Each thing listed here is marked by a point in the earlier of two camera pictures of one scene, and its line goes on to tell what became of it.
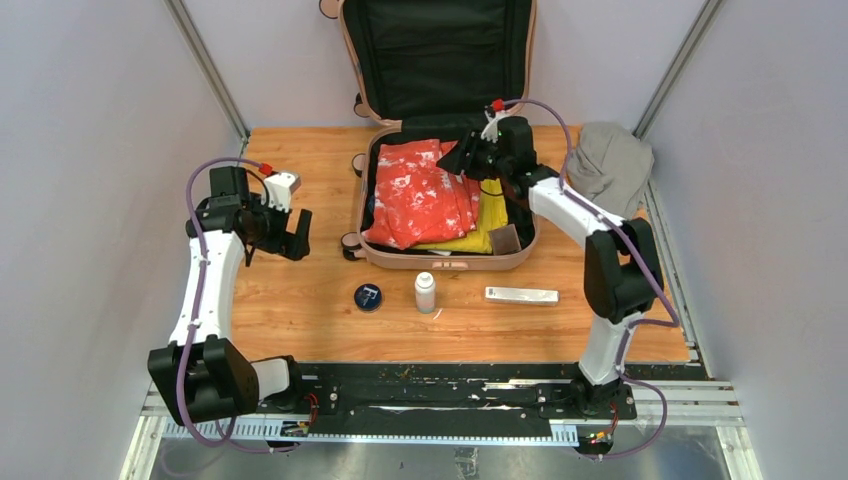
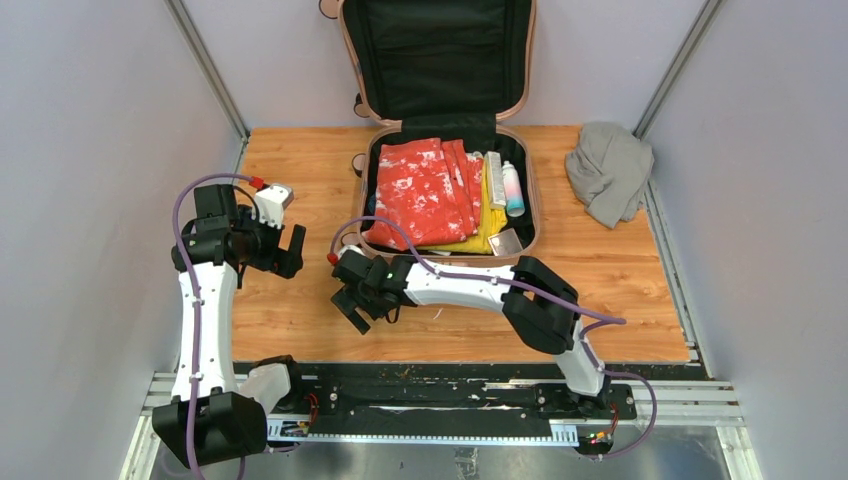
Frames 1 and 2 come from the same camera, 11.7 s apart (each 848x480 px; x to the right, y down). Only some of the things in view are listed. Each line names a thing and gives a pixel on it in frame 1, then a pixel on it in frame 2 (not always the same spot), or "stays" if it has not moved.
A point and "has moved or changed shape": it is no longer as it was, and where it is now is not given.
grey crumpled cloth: x=611 y=166 stays
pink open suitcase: x=429 y=70 stays
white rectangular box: x=522 y=296 has moved or changed shape
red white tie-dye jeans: x=416 y=201 stays
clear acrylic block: x=505 y=240 stays
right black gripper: x=458 y=161 -> x=348 y=300
